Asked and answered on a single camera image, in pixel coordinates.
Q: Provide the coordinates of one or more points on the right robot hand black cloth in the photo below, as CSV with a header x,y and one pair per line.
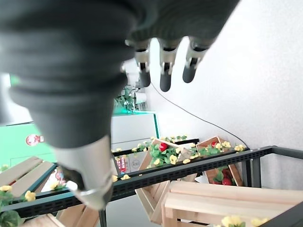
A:
x,y
71,71

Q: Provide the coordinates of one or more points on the wooden crate with red fruits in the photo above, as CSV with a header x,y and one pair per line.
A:
x,y
234,173

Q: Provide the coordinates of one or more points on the green plant in vase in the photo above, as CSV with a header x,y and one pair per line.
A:
x,y
124,99

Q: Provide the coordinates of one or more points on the white cup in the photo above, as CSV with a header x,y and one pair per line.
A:
x,y
140,97

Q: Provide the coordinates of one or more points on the round red sticker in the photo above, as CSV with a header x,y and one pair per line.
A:
x,y
32,140

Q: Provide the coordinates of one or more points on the white cabinet with green trim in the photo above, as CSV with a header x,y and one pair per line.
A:
x,y
132,127

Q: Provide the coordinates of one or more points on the green counter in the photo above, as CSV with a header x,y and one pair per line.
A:
x,y
19,151

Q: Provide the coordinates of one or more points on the wooden plank crate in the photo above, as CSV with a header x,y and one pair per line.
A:
x,y
21,172

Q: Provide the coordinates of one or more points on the white box with red label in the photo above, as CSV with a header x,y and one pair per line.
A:
x,y
137,163

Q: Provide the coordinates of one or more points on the wooden crate with flower garland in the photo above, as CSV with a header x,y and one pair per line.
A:
x,y
145,163

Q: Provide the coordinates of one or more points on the yellow flower garland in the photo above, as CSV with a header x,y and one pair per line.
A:
x,y
7,203
163,154
233,221

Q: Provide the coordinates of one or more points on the black metal shelf rack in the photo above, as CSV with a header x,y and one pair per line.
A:
x,y
189,170

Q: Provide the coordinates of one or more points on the tilted slatted wooden crate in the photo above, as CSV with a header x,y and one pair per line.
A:
x,y
151,203

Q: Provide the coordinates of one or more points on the red strawberry pile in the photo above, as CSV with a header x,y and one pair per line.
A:
x,y
225,180

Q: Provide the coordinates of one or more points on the large light wooden crate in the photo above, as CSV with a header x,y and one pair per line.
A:
x,y
225,196

